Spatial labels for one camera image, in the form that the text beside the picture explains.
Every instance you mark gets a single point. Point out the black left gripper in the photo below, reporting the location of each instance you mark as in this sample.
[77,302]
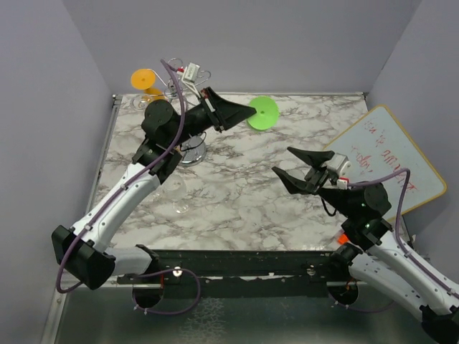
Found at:
[226,112]

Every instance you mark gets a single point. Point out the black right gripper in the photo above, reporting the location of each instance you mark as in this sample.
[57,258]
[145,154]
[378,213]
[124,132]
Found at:
[315,177]

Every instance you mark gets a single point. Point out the green plastic wine glass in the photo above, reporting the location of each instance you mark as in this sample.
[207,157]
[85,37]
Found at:
[267,113]

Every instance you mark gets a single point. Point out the clear wine glass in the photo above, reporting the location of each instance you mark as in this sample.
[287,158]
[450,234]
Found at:
[140,102]
[175,190]

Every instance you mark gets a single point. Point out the orange plastic wine glass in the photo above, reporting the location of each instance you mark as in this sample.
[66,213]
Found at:
[144,80]

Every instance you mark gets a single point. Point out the clear wine glass front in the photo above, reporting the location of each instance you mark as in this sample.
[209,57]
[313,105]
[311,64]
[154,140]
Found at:
[175,190]

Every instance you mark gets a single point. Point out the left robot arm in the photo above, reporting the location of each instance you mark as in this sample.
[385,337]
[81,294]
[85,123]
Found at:
[82,250]

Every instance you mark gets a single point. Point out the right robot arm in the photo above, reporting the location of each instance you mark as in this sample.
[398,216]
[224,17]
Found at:
[375,252]

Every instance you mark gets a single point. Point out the chrome wine glass rack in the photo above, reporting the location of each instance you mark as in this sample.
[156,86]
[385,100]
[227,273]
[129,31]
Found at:
[194,149]

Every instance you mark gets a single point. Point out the red marker pen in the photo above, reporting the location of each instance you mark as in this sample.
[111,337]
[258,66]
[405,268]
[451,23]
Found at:
[342,239]

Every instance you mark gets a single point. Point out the yellow framed whiteboard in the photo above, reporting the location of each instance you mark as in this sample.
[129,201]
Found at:
[377,145]

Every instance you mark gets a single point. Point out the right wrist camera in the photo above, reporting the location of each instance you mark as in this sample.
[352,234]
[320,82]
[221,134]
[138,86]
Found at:
[338,169]

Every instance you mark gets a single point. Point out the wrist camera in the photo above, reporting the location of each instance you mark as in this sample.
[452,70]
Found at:
[189,75]
[338,169]

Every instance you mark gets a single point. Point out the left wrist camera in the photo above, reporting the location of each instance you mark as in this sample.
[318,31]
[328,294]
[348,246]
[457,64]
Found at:
[189,75]

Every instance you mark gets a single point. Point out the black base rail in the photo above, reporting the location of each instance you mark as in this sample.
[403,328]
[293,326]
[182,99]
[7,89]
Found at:
[304,264]

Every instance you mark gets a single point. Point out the aluminium frame rail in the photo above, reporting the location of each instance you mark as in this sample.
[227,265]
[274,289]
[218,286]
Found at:
[363,267]

